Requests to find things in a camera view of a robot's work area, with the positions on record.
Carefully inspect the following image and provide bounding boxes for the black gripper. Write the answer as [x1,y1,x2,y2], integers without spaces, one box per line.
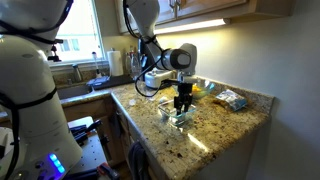
[174,78,195,115]

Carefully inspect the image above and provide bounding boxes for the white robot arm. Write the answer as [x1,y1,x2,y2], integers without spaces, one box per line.
[0,0,82,180]

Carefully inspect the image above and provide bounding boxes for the square glass bowl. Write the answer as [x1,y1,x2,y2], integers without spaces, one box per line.
[158,100,196,127]

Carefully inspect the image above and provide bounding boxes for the round glass fruit bowl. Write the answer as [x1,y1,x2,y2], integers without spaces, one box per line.
[192,79,215,99]

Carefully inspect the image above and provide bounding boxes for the orange and yellow fruits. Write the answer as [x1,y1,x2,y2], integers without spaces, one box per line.
[192,85,202,94]

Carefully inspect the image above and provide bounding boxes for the blue white snack bag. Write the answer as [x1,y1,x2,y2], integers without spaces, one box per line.
[216,89,247,111]

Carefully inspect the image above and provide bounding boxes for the glass bottle with metal cap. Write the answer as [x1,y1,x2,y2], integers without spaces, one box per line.
[131,54,141,80]

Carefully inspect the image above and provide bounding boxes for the grey hanging towel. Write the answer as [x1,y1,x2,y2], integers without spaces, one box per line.
[128,142,150,180]

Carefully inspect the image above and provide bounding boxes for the black drying mat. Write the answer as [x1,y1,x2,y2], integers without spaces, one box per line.
[86,75,134,90]

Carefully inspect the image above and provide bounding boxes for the under-cabinet light strip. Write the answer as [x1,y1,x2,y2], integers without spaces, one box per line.
[154,18,231,34]

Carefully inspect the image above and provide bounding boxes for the white paper towel roll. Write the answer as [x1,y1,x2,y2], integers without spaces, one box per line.
[107,51,123,76]

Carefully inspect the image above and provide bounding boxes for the wooden upper cabinets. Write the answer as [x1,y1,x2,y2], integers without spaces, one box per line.
[115,0,296,33]

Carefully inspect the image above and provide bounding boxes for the black tools on cart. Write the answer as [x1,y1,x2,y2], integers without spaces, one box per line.
[70,120,102,145]

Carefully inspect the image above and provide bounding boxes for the kitchen faucet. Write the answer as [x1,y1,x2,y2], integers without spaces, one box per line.
[72,64,82,82]

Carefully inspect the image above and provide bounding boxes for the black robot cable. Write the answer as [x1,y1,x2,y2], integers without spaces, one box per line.
[122,0,179,98]

